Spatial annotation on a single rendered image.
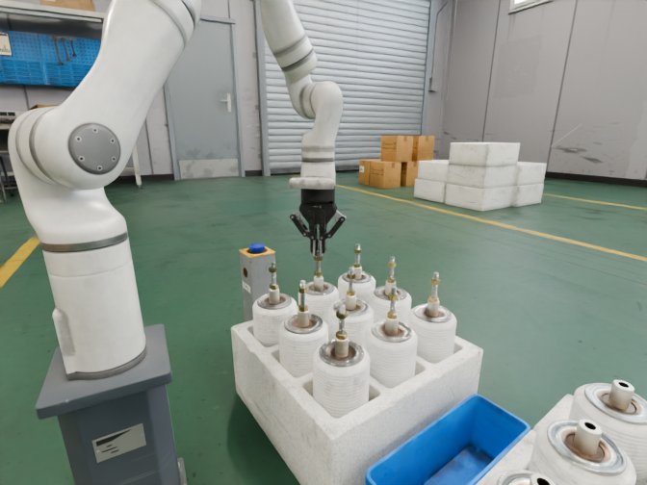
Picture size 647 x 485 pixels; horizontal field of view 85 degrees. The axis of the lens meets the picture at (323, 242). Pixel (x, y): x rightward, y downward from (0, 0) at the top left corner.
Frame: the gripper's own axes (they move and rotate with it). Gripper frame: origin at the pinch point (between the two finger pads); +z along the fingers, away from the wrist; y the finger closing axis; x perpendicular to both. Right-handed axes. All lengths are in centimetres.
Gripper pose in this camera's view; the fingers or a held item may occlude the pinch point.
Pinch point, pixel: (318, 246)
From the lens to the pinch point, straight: 81.1
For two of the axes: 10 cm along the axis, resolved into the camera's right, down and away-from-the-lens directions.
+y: -9.8, -0.6, 1.9
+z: 0.0, 9.6, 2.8
